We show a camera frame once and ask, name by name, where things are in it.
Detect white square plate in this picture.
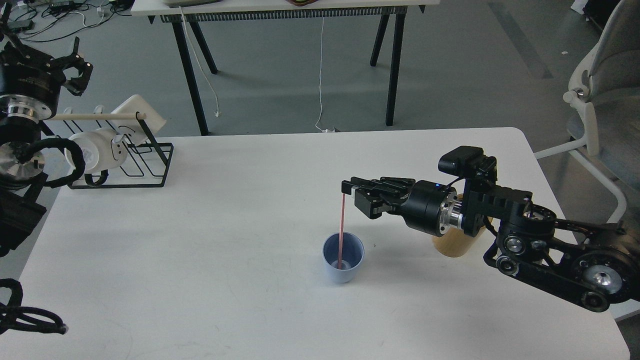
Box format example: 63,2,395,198
110,94,167,145

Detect white hanging cable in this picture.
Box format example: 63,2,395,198
314,17,341,134

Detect wooden cylindrical holder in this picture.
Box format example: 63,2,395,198
431,222,486,258

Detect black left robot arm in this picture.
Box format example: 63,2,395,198
0,34,93,256

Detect white mug on rack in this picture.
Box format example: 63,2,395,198
69,127,129,174

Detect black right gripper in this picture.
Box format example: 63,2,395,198
342,177,463,237

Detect blue plastic cup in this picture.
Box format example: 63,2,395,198
322,232,365,284

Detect black wire dish rack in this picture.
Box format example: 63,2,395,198
42,120,175,190

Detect white background table black legs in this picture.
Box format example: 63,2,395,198
130,0,440,136

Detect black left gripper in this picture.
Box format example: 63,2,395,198
0,37,94,121

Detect white hanging cord left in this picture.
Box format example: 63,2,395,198
178,6,221,119

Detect pink chopstick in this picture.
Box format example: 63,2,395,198
336,193,346,270

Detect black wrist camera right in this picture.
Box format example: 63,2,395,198
438,145,498,183

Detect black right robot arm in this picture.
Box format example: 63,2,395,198
342,177,639,313

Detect wooden rack dowel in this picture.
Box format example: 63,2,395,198
48,112,147,121

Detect black floor cables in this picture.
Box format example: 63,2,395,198
0,0,135,46

